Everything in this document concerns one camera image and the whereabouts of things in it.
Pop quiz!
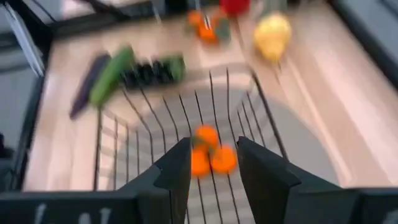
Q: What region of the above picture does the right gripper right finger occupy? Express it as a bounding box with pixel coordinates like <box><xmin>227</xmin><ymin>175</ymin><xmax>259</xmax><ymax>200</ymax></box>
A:
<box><xmin>236</xmin><ymin>136</ymin><xmax>343</xmax><ymax>224</ymax></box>

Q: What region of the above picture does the black wire basket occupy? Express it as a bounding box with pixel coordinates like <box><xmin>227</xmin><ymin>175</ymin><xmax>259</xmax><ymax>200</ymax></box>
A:
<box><xmin>93</xmin><ymin>63</ymin><xmax>290</xmax><ymax>224</ymax></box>

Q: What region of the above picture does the orange mandarin cluster with leaf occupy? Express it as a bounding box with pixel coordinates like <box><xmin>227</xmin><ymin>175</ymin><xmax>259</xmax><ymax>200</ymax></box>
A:
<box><xmin>186</xmin><ymin>9</ymin><xmax>233</xmax><ymax>44</ymax></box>
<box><xmin>190</xmin><ymin>124</ymin><xmax>238</xmax><ymax>179</ymax></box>

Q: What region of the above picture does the green cucumber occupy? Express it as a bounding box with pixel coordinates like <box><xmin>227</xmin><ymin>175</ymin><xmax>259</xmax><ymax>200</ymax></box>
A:
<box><xmin>89</xmin><ymin>45</ymin><xmax>135</xmax><ymax>107</ymax></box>

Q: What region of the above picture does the grey round mat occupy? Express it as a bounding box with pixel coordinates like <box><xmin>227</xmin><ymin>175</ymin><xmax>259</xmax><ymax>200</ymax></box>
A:
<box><xmin>99</xmin><ymin>86</ymin><xmax>340</xmax><ymax>224</ymax></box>

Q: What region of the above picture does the purple eggplant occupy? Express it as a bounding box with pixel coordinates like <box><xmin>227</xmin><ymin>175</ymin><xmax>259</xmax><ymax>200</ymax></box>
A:
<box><xmin>68</xmin><ymin>53</ymin><xmax>112</xmax><ymax>121</ymax></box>

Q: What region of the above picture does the silver metal bracket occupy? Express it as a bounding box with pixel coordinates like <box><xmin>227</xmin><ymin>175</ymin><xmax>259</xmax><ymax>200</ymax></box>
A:
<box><xmin>4</xmin><ymin>2</ymin><xmax>45</xmax><ymax>77</ymax></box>

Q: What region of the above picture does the red bell pepper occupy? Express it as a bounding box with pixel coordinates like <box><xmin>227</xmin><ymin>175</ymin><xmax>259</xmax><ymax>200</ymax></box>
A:
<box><xmin>219</xmin><ymin>0</ymin><xmax>251</xmax><ymax>16</ymax></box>

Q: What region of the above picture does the black grape bunch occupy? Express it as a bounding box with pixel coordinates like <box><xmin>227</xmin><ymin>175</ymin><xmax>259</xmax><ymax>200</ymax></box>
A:
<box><xmin>119</xmin><ymin>55</ymin><xmax>187</xmax><ymax>91</ymax></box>

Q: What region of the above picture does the yellow bell pepper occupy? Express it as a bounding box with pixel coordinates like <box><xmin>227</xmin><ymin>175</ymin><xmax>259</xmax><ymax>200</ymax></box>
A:
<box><xmin>253</xmin><ymin>12</ymin><xmax>292</xmax><ymax>62</ymax></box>

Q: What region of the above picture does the black aluminium table frame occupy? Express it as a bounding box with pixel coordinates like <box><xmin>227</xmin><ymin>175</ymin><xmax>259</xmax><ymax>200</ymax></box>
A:
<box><xmin>0</xmin><ymin>0</ymin><xmax>398</xmax><ymax>194</ymax></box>

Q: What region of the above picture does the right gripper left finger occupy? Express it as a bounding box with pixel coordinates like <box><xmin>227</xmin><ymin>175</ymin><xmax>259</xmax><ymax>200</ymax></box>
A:
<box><xmin>119</xmin><ymin>136</ymin><xmax>192</xmax><ymax>224</ymax></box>

